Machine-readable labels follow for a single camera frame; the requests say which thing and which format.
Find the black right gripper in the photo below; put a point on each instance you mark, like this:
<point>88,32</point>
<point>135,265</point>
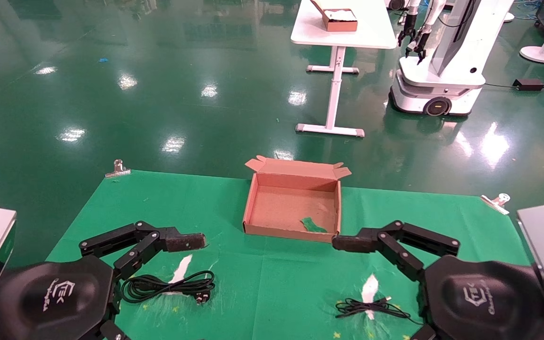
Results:
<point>484,297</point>

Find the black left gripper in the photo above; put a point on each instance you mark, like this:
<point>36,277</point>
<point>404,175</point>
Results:
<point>50,293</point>

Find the white robot arm black gripper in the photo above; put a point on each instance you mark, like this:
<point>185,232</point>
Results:
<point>420,45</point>
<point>408,33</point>

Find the open brown cardboard box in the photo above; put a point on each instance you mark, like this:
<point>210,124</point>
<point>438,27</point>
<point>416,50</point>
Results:
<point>291,208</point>

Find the small brown box white contents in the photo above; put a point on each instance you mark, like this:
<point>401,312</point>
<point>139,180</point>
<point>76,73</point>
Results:
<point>340,21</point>

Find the silver binder clip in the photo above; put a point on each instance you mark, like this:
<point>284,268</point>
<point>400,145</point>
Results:
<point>118,171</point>
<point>496,203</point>

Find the green table cloth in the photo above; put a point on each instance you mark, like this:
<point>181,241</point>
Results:
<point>272,283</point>

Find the white wheeled robot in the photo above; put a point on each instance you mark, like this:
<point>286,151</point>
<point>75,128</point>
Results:
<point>451,71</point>

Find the black power adapter brick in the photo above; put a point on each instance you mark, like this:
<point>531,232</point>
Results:
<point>528,84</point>

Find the white table with legs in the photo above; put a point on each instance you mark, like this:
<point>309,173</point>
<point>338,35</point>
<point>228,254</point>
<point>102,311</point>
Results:
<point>371,28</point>

